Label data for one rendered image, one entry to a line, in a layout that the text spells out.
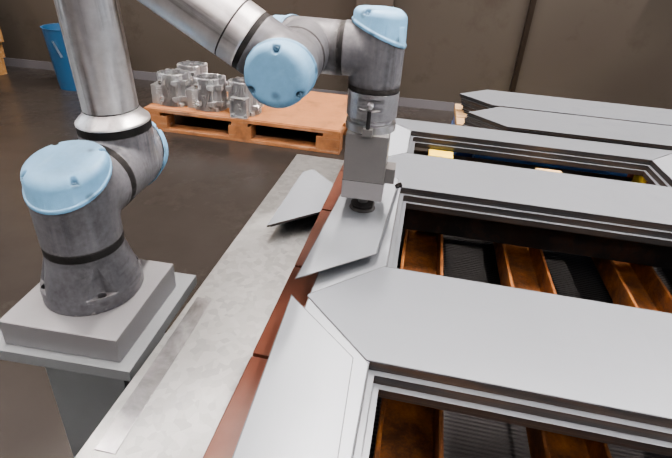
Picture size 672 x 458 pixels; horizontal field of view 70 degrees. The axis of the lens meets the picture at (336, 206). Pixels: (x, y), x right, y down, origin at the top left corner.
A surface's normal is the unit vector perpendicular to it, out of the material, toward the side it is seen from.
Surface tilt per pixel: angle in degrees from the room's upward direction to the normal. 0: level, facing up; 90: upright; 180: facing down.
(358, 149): 90
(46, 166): 10
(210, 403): 0
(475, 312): 0
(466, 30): 90
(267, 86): 92
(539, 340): 0
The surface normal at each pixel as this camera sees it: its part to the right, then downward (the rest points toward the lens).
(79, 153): 0.04, -0.79
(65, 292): -0.01, 0.22
